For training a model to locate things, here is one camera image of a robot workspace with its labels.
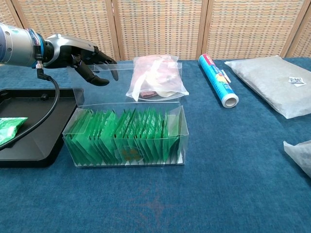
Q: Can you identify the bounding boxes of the clear box of green packets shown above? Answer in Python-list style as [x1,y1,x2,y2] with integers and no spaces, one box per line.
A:
[62,62,190,168]

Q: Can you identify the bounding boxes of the black plastic tray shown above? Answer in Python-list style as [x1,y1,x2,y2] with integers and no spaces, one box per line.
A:
[0,87,85,168]

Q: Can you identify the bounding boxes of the green packet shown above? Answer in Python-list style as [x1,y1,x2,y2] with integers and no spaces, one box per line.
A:
[0,116,29,146]

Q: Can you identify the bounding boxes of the woven wicker folding screen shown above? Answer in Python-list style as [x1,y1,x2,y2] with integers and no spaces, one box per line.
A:
[0,0,311,61]

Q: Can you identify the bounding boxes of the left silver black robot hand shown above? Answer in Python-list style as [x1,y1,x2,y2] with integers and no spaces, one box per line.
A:
[40,33,119,87]

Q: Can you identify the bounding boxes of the blue cling film roll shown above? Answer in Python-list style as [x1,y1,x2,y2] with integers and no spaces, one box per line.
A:
[198,53,240,109]

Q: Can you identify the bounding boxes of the clear zip bag pink contents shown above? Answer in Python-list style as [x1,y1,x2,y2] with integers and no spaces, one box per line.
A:
[125,54,190,101]

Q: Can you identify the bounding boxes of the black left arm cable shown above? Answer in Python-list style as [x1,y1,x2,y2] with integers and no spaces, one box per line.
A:
[0,62,60,151]

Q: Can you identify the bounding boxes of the large grey plastic package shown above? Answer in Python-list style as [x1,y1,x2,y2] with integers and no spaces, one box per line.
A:
[224,55,311,119]

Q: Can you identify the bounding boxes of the clear box of green sachets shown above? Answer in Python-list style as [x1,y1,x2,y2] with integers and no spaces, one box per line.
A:
[65,108,182,167]

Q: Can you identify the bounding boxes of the blue table cloth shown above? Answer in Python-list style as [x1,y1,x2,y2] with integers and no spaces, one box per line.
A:
[0,57,311,233]

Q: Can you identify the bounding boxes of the small frosted grey bag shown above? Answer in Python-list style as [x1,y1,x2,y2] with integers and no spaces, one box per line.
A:
[283,140,311,179]

